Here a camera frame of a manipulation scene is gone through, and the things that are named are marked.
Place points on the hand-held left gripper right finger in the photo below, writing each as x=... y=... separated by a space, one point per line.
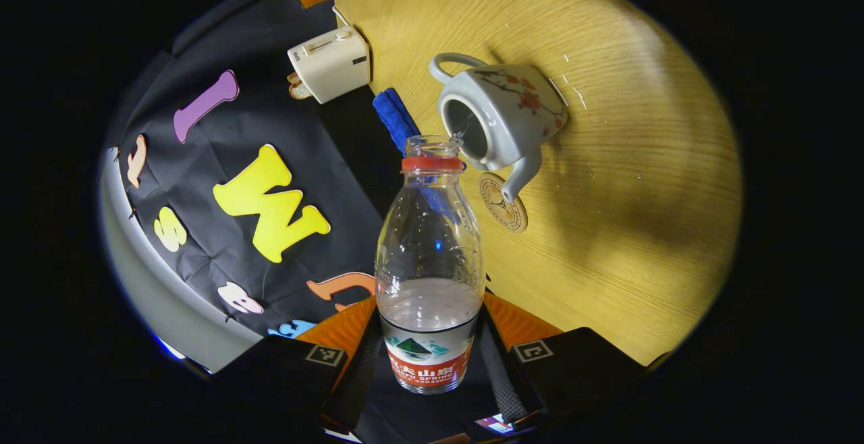
x=505 y=376

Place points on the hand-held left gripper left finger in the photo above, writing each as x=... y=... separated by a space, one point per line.
x=361 y=376

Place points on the clear plastic water bottle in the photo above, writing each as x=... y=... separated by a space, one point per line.
x=428 y=295

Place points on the round wooden coaster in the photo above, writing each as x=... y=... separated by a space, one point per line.
x=513 y=214

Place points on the white floral ceramic teacup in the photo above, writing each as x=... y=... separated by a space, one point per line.
x=513 y=113

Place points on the computer monitor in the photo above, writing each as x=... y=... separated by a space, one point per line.
x=496 y=424

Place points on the white toaster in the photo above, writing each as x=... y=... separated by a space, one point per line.
x=331 y=63

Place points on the bread slice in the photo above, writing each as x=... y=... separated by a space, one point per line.
x=299 y=88

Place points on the blue folded towel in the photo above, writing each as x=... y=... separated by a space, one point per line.
x=395 y=117

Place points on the black backdrop cloth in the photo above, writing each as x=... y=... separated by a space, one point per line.
x=324 y=160

